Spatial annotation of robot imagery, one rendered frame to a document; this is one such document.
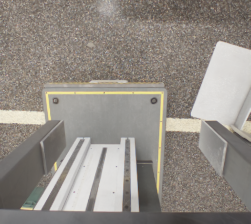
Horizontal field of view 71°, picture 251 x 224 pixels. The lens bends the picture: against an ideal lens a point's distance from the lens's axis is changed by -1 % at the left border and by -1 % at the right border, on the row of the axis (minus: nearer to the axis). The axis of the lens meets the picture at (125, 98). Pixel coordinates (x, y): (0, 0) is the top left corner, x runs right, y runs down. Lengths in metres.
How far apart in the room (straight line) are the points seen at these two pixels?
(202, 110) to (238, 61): 0.42
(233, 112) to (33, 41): 1.53
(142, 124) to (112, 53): 0.55
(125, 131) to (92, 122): 0.20
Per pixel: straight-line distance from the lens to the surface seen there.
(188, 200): 1.86
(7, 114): 1.65
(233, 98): 1.52
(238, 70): 1.49
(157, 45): 1.30
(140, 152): 1.12
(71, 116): 1.07
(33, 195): 1.79
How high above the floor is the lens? 1.28
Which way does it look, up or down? 75 degrees down
